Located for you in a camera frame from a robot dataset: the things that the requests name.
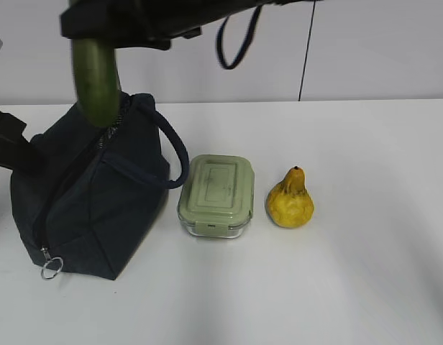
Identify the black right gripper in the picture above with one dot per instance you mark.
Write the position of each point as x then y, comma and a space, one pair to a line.
150, 24

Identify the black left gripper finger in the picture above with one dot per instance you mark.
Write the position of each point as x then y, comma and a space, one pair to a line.
17, 153

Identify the green cucumber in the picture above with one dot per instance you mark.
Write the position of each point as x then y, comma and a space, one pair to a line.
95, 78

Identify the navy blue lunch bag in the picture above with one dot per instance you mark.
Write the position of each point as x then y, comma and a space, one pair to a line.
102, 189

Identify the green lid glass container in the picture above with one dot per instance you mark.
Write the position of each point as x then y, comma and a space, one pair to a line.
217, 199

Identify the yellow toy pear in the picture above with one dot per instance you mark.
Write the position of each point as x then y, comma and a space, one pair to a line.
288, 203

